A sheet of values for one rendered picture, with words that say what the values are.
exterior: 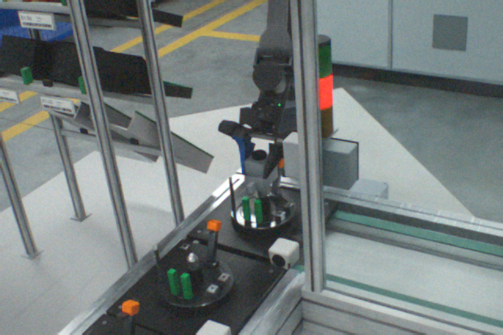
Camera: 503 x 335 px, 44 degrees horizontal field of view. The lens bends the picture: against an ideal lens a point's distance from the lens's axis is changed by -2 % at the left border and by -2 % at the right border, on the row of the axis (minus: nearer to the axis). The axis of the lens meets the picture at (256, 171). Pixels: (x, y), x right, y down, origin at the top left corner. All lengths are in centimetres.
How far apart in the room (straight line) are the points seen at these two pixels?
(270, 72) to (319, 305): 44
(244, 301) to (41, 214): 76
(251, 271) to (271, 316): 12
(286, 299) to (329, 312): 9
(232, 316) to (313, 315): 17
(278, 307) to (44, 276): 59
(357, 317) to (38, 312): 66
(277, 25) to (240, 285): 53
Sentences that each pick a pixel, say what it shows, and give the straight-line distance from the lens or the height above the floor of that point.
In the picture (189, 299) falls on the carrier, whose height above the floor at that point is 99.
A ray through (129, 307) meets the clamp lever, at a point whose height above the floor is 107.
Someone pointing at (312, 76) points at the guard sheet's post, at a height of 137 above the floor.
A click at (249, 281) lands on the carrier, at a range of 118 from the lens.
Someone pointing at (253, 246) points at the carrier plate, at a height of 97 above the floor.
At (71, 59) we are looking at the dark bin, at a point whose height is 135.
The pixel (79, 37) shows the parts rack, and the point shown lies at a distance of 112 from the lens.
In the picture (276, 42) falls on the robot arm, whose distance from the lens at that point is 129.
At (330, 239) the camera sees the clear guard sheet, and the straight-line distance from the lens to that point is 109.
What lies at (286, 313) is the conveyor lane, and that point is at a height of 95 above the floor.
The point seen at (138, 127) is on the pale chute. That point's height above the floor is 118.
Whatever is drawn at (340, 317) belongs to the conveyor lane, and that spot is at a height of 92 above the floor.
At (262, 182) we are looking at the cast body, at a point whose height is 108.
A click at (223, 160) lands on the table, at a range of 182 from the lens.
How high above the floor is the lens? 172
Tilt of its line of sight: 29 degrees down
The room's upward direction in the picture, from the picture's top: 5 degrees counter-clockwise
